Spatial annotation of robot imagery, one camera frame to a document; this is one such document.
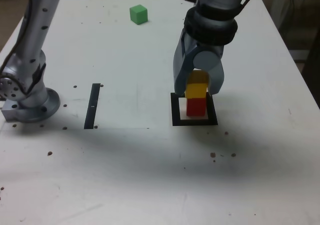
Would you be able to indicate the dark wooden post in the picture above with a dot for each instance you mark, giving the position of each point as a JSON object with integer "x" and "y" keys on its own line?
{"x": 312, "y": 60}

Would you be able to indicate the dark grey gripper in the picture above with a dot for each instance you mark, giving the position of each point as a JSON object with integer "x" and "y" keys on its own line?
{"x": 212, "y": 48}

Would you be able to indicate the white metal rack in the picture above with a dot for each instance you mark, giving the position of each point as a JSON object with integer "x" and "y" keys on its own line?
{"x": 276, "y": 0}

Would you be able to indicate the black tape strip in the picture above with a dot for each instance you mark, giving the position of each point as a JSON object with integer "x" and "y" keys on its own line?
{"x": 92, "y": 105}

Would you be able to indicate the green cube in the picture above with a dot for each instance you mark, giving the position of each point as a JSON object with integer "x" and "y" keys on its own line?
{"x": 138, "y": 15}

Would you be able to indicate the grey flat board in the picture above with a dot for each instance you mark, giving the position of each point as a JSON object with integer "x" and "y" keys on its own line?
{"x": 300, "y": 54}

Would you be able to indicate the yellow cube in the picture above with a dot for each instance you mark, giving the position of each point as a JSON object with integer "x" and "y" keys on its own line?
{"x": 196, "y": 90}

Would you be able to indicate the black tape square outline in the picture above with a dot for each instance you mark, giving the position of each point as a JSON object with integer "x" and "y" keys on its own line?
{"x": 175, "y": 110}

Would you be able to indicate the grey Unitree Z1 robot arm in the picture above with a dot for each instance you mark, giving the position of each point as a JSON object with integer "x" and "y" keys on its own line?
{"x": 37, "y": 35}

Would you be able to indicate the red cube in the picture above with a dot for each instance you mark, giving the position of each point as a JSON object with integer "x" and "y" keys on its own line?
{"x": 196, "y": 107}

